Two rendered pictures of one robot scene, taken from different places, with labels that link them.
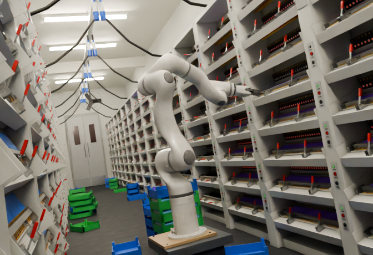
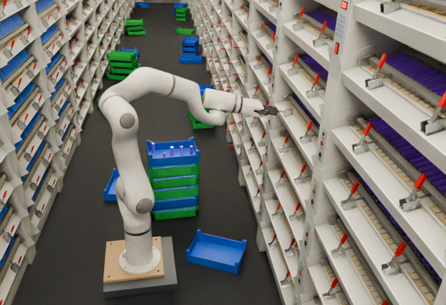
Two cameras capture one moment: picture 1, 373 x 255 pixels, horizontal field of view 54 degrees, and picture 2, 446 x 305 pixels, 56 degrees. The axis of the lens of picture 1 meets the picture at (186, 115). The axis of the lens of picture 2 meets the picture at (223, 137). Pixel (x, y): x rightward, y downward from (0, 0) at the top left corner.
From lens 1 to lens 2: 117 cm
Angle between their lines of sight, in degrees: 33
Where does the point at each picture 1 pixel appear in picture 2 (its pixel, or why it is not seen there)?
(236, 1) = not seen: outside the picture
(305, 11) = (333, 86)
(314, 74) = (317, 168)
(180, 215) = (130, 250)
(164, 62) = (132, 86)
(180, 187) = (133, 227)
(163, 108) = (121, 148)
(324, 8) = not seen: hidden behind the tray
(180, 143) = (136, 190)
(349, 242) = not seen: outside the picture
